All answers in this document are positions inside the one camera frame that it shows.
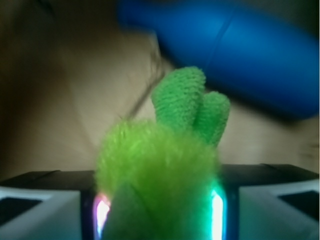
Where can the green plush frog toy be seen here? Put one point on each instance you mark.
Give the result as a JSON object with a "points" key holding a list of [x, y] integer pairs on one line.
{"points": [[160, 178]]}

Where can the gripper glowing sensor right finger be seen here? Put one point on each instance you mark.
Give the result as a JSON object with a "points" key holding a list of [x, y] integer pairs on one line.
{"points": [[266, 202]]}

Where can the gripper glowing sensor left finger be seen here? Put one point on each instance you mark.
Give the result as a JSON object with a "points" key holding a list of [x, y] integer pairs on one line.
{"points": [[52, 205]]}

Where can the brown paper bag bin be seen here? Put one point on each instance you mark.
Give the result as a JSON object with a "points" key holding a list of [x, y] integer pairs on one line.
{"points": [[67, 73]]}

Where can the blue plastic bottle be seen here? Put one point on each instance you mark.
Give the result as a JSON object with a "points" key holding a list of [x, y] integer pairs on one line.
{"points": [[243, 53]]}

